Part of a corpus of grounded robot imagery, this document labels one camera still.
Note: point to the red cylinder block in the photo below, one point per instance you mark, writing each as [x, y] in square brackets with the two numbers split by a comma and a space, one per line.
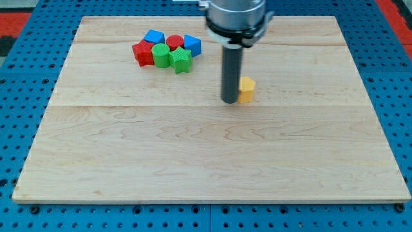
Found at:
[175, 41]

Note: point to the wooden board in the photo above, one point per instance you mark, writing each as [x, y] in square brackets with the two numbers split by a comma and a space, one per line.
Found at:
[118, 133]

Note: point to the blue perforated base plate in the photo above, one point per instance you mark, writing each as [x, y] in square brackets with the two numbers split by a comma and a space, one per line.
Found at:
[32, 67]

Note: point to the blue triangle block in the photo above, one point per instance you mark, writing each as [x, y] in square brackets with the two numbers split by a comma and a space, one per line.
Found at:
[193, 44]

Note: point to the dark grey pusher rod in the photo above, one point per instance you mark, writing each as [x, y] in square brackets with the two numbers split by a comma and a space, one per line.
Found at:
[230, 73]

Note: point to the green cylinder block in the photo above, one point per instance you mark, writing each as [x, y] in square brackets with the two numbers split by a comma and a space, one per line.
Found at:
[160, 54]

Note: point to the blue cube block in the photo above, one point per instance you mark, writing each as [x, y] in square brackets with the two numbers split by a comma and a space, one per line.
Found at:
[154, 36]

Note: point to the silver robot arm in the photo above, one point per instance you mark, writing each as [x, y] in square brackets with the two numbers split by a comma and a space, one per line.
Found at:
[234, 23]

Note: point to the red star block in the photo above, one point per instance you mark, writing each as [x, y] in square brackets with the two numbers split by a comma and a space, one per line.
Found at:
[143, 53]

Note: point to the yellow hexagon block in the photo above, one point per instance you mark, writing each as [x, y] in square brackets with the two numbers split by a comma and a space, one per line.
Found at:
[246, 90]

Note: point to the green star block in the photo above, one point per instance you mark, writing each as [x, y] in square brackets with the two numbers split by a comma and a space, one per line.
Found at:
[181, 60]

